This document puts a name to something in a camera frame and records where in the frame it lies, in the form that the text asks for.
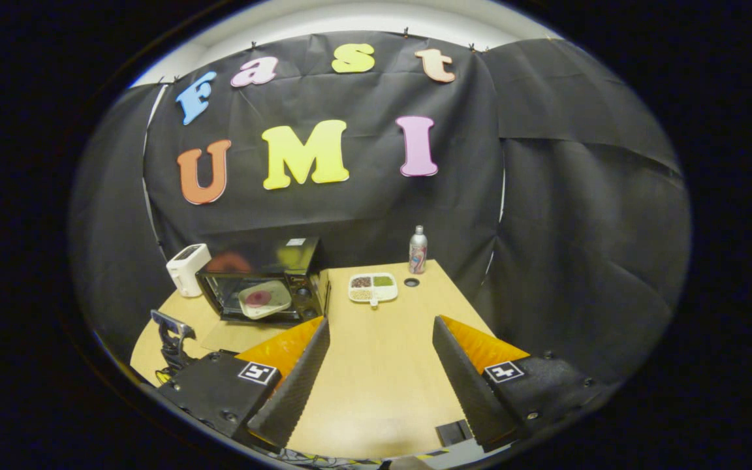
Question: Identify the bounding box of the silver drink bottle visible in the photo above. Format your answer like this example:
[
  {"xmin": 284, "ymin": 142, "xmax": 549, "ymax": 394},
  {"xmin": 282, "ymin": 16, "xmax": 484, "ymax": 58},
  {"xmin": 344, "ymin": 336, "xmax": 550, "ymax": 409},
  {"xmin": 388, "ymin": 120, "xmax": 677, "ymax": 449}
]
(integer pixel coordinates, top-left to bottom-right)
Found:
[{"xmin": 409, "ymin": 225, "xmax": 428, "ymax": 275}]

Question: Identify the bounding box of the white divided dish with beans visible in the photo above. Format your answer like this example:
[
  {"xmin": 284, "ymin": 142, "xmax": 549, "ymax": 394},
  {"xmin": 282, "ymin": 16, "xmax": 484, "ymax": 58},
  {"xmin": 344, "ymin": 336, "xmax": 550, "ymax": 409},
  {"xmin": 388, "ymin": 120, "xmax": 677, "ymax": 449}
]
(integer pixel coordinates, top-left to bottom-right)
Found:
[{"xmin": 348, "ymin": 272, "xmax": 399, "ymax": 307}]

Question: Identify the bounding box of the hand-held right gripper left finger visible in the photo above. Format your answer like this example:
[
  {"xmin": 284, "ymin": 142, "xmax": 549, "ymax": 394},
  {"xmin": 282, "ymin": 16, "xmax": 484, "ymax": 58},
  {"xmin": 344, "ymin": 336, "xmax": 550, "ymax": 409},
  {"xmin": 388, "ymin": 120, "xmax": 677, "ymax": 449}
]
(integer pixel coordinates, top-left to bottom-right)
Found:
[{"xmin": 157, "ymin": 317, "xmax": 331, "ymax": 451}]

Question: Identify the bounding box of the black electric oven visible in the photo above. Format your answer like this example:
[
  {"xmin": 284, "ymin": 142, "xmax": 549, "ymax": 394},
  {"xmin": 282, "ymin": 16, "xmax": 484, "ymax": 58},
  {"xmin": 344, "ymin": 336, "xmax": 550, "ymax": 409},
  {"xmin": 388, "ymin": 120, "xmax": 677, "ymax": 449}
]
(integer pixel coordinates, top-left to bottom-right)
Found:
[{"xmin": 195, "ymin": 236, "xmax": 331, "ymax": 353}]

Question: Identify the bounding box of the white patterned food tray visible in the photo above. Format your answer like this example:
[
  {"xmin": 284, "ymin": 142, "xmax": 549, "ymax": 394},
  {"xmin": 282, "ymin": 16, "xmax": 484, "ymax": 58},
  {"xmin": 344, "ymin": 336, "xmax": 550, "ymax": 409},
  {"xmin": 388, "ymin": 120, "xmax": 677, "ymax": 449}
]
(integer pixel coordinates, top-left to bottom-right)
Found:
[{"xmin": 238, "ymin": 279, "xmax": 293, "ymax": 320}]

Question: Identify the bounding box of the black table clamp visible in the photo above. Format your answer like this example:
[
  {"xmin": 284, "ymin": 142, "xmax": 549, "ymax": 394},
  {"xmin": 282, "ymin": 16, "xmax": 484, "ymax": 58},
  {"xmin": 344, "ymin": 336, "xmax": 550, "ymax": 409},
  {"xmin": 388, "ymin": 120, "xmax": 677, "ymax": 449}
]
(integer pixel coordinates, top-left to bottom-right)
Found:
[{"xmin": 436, "ymin": 420, "xmax": 475, "ymax": 448}]

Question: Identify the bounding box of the white toaster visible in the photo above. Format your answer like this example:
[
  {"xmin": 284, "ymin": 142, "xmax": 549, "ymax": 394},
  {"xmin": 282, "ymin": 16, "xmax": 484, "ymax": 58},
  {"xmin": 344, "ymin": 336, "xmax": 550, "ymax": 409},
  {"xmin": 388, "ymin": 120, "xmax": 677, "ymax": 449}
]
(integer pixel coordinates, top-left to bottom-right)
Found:
[{"xmin": 166, "ymin": 243, "xmax": 212, "ymax": 298}]

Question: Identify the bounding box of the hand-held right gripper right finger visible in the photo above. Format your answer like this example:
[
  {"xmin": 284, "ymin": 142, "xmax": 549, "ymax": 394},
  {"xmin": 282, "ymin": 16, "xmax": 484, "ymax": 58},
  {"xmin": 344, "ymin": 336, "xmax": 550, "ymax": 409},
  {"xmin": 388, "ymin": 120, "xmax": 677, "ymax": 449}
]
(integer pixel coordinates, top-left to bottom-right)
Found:
[{"xmin": 431, "ymin": 315, "xmax": 618, "ymax": 452}]

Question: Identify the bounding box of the black backdrop cloth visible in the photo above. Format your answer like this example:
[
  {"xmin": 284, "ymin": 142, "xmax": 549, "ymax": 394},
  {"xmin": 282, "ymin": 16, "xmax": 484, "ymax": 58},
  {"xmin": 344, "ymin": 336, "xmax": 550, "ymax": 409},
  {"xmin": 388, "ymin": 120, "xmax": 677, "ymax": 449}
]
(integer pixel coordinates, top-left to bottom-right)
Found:
[{"xmin": 69, "ymin": 29, "xmax": 690, "ymax": 386}]

